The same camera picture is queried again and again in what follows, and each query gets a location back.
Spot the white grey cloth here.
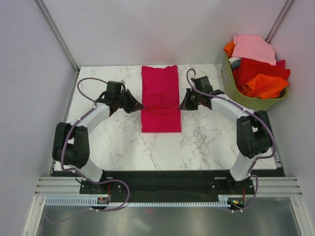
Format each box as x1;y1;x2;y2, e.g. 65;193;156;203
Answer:
229;57;241;70

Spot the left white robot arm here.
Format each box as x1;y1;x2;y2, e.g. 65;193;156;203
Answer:
52;81;144;194

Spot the red t shirt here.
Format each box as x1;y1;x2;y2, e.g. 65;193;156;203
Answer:
232;58;290;93

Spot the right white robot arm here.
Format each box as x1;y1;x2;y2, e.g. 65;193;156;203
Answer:
179;76;275;194

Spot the crimson t shirt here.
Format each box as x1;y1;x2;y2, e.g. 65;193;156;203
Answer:
276;59;286;69

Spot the pink t shirt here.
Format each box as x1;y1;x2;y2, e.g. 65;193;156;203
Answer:
232;34;276;65

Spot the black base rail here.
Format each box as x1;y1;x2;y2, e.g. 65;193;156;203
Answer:
78;169;254;204

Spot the dark orange t shirt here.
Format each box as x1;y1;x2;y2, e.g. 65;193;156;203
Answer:
223;40;235;58

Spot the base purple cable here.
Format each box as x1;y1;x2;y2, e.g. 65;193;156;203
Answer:
227;176;259;213
90;179;130;213

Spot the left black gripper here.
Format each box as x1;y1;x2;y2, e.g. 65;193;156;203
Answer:
116;89;144;114

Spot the magenta t shirt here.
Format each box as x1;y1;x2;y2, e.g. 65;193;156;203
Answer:
141;65;182;133

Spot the green laundry basket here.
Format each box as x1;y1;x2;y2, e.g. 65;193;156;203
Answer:
220;54;288;111

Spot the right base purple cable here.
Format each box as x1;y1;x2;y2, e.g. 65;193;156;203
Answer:
227;176;259;213

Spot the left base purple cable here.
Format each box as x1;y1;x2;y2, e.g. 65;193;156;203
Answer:
90;179;130;213

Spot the white cable duct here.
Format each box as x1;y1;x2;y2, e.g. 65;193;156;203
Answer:
45;196;245;207

